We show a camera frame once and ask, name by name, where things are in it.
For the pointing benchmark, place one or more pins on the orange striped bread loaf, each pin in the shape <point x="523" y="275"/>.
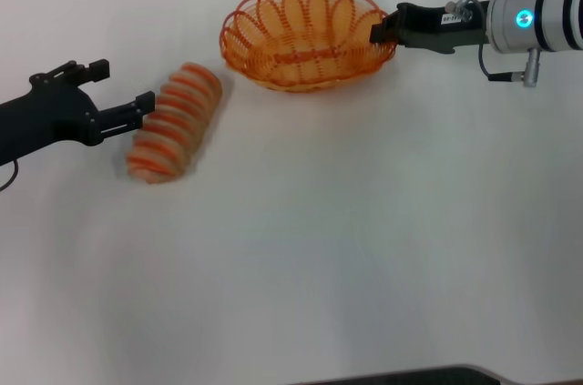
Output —
<point x="177" y="125"/>

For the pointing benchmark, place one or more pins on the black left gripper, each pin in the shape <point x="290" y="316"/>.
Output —
<point x="45" y="116"/>

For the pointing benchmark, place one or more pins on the orange woven plastic basket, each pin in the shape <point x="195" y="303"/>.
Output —
<point x="296" y="57"/>

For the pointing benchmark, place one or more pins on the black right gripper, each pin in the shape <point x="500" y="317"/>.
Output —
<point x="428" y="30"/>

